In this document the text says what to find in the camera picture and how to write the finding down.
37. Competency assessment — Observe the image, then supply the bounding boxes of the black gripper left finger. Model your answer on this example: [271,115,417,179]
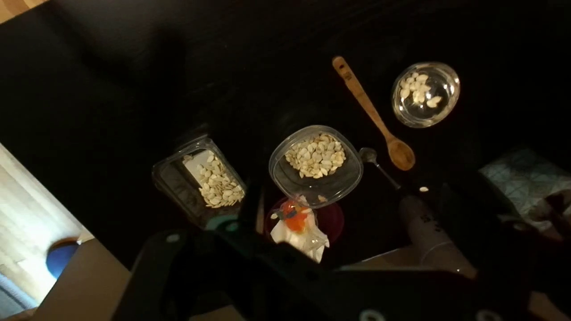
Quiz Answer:
[111,227,287,321]

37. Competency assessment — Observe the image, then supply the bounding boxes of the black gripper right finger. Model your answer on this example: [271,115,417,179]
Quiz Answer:
[323,267,541,321]

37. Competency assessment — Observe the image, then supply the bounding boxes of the small silver metal bowl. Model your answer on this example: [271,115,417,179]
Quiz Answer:
[391,60,462,129]

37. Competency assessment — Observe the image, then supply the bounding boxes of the small red bowl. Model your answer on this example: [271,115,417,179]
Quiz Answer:
[264,195,346,247]

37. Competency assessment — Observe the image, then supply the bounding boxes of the trash bin with white bag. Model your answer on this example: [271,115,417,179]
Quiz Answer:
[478,145,571,238]

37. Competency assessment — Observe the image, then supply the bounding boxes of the rectangular clear plastic container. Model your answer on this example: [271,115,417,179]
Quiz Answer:
[150,131,248,229]

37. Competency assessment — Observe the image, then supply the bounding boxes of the white seeds heap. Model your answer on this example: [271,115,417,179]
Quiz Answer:
[182,147,246,210]
[284,131,348,179]
[398,71,444,110]

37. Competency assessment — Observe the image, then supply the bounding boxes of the blue round object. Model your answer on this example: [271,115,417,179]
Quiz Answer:
[44,238,82,281]

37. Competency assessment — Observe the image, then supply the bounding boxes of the round clear plastic container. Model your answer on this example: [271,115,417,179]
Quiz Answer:
[266,122,366,210]

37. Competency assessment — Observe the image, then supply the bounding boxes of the small metal spoon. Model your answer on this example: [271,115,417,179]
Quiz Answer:
[359,145,412,197]

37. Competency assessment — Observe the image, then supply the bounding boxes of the black tablecloth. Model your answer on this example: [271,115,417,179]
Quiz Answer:
[0,0,571,274]

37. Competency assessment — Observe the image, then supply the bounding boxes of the wooden spoon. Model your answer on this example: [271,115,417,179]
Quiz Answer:
[330,54,417,172]

